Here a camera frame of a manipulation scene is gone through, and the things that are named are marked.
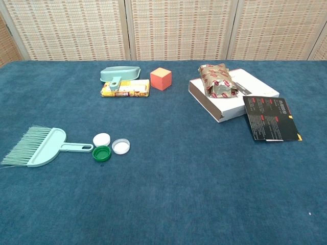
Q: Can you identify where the black printed card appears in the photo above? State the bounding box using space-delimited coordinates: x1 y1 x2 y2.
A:
242 95 303 142

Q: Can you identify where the woven folding screen panel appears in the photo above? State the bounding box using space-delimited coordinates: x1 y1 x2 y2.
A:
0 0 130 61
0 12 24 68
227 0 327 61
125 0 238 61
308 28 327 61

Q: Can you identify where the light green dustpan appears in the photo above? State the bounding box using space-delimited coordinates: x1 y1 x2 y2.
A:
100 66 142 91

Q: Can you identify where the light teal plastic dustpan brush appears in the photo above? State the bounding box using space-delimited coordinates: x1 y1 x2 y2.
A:
1 125 94 168

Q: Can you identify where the brown foil snack package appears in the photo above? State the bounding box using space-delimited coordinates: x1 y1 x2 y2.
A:
198 63 239 99

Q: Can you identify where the white flat cardboard box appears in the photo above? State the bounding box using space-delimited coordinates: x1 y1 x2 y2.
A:
189 67 280 124

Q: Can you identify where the orange cube block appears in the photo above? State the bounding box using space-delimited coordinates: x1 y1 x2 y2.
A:
150 67 172 91

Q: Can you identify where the green bottle cap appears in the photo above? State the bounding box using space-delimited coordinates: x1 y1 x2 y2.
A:
92 145 112 163

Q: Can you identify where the blue table cloth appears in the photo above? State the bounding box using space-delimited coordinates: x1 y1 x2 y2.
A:
0 60 327 245

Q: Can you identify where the yellow snack package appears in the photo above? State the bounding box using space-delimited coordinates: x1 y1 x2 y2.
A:
100 79 151 98

